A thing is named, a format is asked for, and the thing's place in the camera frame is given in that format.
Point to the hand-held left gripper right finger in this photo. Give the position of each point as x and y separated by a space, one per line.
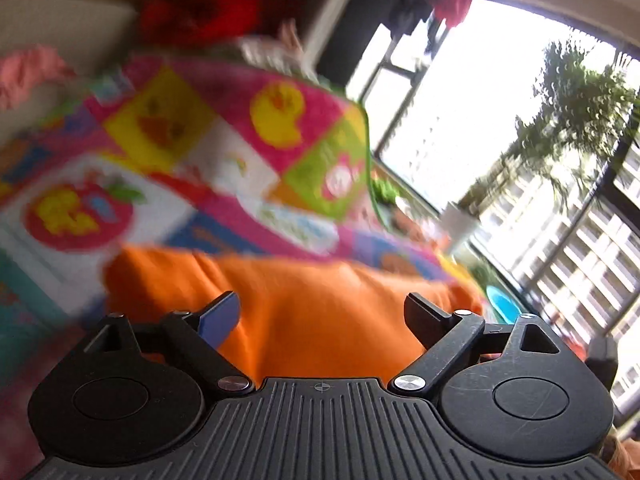
423 313

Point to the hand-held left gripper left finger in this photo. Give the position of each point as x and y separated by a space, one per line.
220 316

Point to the orange garment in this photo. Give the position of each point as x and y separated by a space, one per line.
320 310

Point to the light blue round toy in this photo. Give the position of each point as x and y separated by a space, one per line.
505 302

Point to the white plant pot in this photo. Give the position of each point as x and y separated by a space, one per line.
457 225

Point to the colourful printed play mat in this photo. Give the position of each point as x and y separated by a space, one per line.
165 170

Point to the potted tree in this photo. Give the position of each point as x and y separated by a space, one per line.
570 110

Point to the red cushion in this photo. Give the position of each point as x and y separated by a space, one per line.
197 10

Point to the pink ruffled cloth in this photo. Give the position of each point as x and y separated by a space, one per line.
27 72

